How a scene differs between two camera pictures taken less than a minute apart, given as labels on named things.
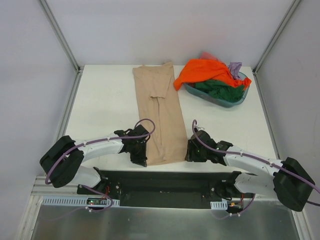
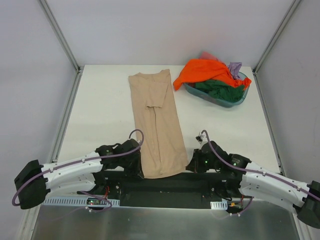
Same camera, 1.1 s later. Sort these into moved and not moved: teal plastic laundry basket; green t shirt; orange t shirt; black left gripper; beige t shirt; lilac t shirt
Moved: black left gripper; beige t shirt
Not moved: orange t shirt; green t shirt; teal plastic laundry basket; lilac t shirt
